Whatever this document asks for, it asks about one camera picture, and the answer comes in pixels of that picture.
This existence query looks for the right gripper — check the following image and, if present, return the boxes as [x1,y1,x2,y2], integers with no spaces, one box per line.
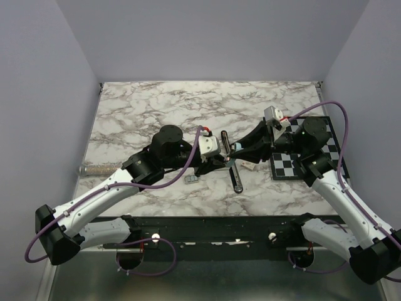
[230,120,306,164]

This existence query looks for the staple tray with staples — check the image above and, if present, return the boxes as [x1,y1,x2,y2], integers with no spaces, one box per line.
[184,175,199,184]

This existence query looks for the light blue stapler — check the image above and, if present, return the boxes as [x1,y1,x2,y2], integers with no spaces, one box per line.
[226,142,243,162]

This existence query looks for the small cardboard staple box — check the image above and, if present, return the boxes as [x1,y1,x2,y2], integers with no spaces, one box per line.
[241,161,256,171]

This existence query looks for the black stapler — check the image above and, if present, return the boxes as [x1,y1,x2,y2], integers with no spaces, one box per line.
[221,130,243,194]

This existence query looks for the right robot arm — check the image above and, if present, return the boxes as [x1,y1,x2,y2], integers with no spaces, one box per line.
[229,117,400,284]

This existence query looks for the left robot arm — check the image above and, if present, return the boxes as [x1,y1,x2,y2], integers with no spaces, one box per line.
[35,125,232,265]

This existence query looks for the black and white chessboard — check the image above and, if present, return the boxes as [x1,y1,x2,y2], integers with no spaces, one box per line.
[269,116,341,181]

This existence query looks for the glitter tube with black cap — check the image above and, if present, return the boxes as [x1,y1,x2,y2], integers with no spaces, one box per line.
[77,164,120,177]

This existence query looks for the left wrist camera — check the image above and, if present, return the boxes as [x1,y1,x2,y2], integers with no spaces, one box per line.
[197,127,221,158]

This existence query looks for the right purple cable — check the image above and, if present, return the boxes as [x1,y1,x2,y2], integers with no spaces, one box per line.
[283,100,401,283]

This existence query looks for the aluminium frame rail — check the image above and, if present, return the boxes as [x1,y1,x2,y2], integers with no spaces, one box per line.
[34,247,104,301]

